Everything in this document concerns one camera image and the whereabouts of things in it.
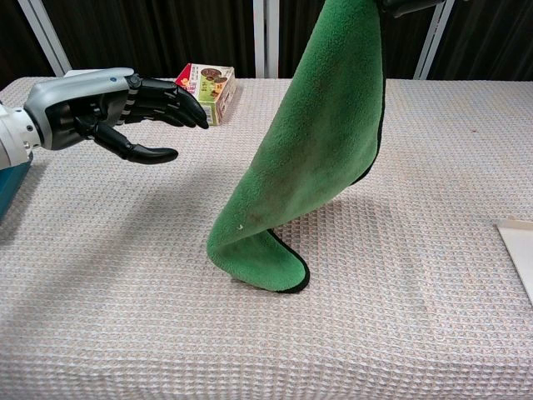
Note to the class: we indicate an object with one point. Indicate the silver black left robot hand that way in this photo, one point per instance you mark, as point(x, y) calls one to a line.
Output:
point(75, 96)

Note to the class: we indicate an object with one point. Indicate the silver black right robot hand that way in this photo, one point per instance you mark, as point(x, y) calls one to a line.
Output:
point(406, 5)

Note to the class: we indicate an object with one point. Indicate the green and grey cloth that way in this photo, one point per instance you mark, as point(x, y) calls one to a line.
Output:
point(325, 125)

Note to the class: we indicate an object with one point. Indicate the white paper sheet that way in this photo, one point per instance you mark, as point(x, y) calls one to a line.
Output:
point(520, 250)

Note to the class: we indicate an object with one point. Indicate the white cardboard box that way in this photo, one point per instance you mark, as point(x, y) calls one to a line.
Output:
point(74, 73)

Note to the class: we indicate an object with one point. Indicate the dark pleated curtain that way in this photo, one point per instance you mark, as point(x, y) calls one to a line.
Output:
point(166, 33)

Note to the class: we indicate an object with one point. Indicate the red green snack box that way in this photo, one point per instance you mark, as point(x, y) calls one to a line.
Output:
point(216, 89)

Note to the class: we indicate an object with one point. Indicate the beige woven tablecloth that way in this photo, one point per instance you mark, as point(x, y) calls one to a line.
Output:
point(166, 312)

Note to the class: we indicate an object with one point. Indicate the white slanted frame post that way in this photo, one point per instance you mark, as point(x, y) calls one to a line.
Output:
point(431, 46)
point(46, 37)

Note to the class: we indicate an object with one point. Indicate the white upright frame post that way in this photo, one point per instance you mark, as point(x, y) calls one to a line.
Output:
point(273, 37)
point(259, 37)

